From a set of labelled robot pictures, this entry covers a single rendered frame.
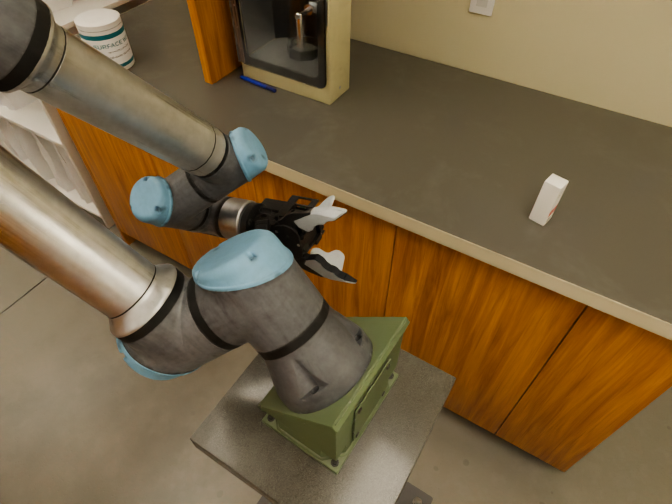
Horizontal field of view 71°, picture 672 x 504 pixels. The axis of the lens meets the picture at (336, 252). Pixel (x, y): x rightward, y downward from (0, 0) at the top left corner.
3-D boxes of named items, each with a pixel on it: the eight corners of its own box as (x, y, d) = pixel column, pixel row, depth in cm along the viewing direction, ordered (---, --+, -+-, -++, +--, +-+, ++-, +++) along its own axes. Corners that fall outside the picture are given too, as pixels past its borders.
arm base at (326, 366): (323, 426, 58) (276, 371, 54) (268, 400, 70) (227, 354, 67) (392, 338, 65) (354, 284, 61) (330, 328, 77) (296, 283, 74)
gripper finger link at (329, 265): (367, 263, 81) (324, 231, 81) (354, 286, 77) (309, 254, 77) (359, 271, 84) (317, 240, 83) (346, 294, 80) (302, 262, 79)
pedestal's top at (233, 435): (364, 570, 66) (365, 565, 63) (194, 446, 77) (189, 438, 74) (452, 387, 84) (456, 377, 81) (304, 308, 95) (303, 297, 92)
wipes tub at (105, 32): (116, 51, 158) (99, 4, 146) (143, 61, 153) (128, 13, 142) (84, 67, 150) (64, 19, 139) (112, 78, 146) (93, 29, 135)
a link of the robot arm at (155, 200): (169, 151, 70) (215, 169, 80) (118, 189, 73) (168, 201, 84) (186, 197, 68) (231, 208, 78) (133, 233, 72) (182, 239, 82)
